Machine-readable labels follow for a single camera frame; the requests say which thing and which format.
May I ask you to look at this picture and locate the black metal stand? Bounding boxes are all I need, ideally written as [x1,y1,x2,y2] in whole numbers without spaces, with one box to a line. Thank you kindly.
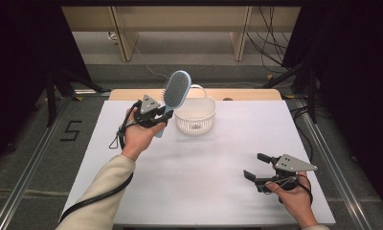
[45,65,112,128]
[261,61,319,125]

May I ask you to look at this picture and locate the black curtain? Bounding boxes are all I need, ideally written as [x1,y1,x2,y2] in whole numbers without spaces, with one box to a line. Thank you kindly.
[281,0,383,219]
[0,0,93,169]

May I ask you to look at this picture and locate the bundle of black cables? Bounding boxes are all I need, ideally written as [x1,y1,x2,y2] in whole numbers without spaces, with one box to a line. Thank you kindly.
[246,5,293,75]

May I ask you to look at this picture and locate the person's left hand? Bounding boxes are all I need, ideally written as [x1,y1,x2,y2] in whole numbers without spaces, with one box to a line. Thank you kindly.
[120,106,167,163]

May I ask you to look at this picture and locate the metal floor rail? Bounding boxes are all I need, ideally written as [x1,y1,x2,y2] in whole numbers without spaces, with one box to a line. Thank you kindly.
[293,95,374,230]
[0,95,74,230]

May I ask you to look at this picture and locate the white plastic basket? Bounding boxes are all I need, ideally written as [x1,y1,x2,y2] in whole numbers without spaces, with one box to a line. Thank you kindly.
[173,83,217,136]

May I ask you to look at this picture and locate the light wooden table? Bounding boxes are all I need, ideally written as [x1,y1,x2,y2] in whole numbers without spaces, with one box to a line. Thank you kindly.
[108,88,283,103]

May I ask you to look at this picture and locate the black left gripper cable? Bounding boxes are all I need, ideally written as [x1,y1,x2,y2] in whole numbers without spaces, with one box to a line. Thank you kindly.
[58,100,142,224]

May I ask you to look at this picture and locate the blue hairbrush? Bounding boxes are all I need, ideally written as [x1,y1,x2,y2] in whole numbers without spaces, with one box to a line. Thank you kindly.
[153,69,192,139]

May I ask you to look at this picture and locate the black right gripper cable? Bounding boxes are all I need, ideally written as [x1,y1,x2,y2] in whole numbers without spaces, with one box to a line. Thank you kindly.
[277,173,315,205]

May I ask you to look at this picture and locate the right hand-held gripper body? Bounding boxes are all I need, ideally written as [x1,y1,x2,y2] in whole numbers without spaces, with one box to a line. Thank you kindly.
[258,153,319,194]

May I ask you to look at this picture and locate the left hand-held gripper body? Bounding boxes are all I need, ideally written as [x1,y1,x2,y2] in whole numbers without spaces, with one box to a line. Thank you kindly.
[133,94,165,129]

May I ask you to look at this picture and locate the beige wooden desk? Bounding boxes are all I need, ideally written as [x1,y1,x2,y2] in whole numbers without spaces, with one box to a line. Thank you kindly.
[60,5,303,62]

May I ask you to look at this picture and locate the white floor cable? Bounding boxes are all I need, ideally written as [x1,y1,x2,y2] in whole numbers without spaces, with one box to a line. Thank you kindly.
[132,37,296,89]

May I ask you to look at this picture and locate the person's right hand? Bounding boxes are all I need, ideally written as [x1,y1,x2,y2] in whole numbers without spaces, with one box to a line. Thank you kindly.
[263,173,320,229]

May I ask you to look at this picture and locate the white board sheet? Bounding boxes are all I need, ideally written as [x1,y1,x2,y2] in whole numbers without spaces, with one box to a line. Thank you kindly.
[61,100,337,226]

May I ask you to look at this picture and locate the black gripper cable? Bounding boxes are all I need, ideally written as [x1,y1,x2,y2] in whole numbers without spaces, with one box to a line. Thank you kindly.
[58,100,142,224]
[277,173,315,205]

